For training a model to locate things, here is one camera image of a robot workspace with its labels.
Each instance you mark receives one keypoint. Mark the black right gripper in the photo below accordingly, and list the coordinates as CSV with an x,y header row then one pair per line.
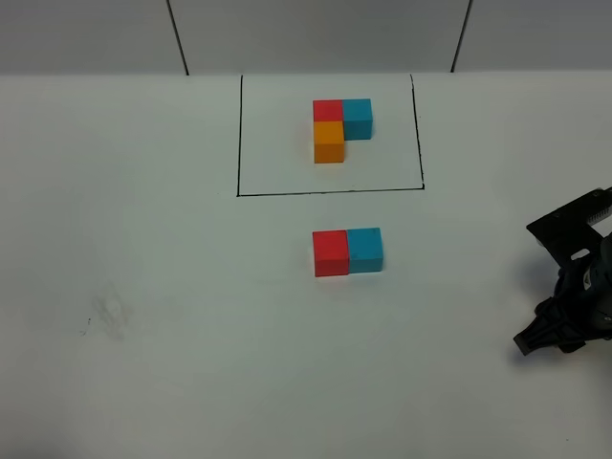
x,y
584,311

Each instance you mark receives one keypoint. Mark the blue wooden cube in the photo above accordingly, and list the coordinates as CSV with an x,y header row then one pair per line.
x,y
365,250

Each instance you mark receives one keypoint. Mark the red wooden cube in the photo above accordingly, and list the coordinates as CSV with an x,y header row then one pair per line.
x,y
331,253

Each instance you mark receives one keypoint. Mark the orange template cube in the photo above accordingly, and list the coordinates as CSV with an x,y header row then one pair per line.
x,y
328,142

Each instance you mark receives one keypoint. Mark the blue template cube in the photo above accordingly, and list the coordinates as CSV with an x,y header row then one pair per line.
x,y
357,119

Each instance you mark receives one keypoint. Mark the red template cube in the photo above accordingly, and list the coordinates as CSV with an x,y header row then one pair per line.
x,y
327,110

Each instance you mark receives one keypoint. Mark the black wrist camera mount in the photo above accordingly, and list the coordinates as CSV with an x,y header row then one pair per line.
x,y
567,230

